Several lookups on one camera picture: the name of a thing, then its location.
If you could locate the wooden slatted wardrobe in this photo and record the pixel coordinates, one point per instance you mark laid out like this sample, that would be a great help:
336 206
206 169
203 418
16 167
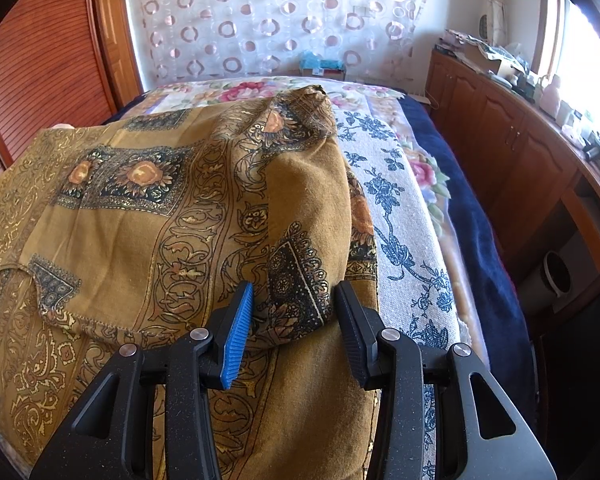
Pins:
45 60

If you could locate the blue floral white cloth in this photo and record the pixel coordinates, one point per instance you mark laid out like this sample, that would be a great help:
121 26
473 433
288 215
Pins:
405 210

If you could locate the sheer circle-patterned curtain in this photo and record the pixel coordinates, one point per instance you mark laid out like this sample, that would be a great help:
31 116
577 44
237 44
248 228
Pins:
260 20

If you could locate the pink floral blanket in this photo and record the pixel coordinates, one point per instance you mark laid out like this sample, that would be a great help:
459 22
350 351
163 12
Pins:
240 91

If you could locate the pile of clutter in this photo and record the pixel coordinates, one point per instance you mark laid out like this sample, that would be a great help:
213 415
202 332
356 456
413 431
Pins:
485 52

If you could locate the mustard patterned shirt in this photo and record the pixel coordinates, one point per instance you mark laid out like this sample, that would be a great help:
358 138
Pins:
130 240

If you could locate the pale pink bottle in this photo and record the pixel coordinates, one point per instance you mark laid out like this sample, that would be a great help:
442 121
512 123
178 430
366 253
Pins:
552 92

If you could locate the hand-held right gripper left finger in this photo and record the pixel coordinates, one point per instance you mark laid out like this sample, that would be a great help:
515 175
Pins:
235 340

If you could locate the cardboard box with blue packets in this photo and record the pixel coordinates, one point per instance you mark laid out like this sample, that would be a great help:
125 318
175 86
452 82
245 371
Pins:
322 66

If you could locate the long wooden cabinet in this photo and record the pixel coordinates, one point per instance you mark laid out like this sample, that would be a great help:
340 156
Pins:
495 135

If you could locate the dark oval object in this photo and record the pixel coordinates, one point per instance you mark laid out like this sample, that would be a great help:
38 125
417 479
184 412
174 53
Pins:
484 27

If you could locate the white bucket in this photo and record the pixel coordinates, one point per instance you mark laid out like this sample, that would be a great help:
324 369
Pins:
537 287

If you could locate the wooden framed window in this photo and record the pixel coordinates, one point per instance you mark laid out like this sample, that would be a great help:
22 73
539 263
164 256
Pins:
580 50

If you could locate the patterned window curtain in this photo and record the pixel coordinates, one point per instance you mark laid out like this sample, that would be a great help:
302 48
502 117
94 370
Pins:
495 5

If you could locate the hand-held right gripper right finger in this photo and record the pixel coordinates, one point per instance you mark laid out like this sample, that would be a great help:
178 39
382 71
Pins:
360 342

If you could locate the navy blue bed sheet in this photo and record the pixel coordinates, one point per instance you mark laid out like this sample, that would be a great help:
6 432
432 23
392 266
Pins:
475 230

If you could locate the pale pink cloth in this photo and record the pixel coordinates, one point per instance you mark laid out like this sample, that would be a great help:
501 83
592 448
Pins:
64 126

